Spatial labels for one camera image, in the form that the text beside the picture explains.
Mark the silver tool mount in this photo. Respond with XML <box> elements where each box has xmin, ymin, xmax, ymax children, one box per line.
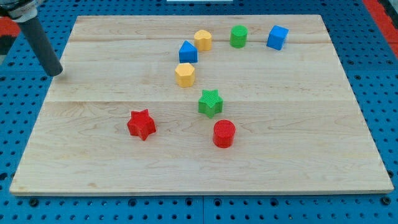
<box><xmin>1</xmin><ymin>0</ymin><xmax>42</xmax><ymax>22</ymax></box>

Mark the yellow heart block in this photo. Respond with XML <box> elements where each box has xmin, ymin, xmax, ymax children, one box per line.
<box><xmin>194</xmin><ymin>30</ymin><xmax>212</xmax><ymax>51</ymax></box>

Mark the blue triangle block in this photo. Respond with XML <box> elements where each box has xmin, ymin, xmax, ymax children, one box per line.
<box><xmin>178</xmin><ymin>41</ymin><xmax>198</xmax><ymax>63</ymax></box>

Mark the red star block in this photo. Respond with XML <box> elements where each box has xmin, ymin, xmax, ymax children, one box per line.
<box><xmin>127</xmin><ymin>109</ymin><xmax>156</xmax><ymax>141</ymax></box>

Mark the light wooden board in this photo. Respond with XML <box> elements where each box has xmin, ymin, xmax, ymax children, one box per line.
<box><xmin>9</xmin><ymin>14</ymin><xmax>394</xmax><ymax>196</ymax></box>

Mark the yellow hexagon block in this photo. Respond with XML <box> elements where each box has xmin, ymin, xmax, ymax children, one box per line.
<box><xmin>175</xmin><ymin>63</ymin><xmax>195</xmax><ymax>88</ymax></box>

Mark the green cylinder block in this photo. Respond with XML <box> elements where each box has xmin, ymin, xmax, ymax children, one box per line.
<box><xmin>229</xmin><ymin>25</ymin><xmax>248</xmax><ymax>49</ymax></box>

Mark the blue cube block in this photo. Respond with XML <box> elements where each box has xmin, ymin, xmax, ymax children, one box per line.
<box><xmin>266</xmin><ymin>26</ymin><xmax>289</xmax><ymax>50</ymax></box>

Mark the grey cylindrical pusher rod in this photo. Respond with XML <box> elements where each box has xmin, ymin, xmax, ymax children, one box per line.
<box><xmin>19</xmin><ymin>16</ymin><xmax>63</xmax><ymax>77</ymax></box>

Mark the red cylinder block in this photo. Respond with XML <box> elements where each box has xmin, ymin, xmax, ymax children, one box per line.
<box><xmin>213</xmin><ymin>119</ymin><xmax>236</xmax><ymax>148</ymax></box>

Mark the green star block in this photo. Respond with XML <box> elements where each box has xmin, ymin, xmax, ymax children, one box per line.
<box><xmin>198</xmin><ymin>90</ymin><xmax>223</xmax><ymax>119</ymax></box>

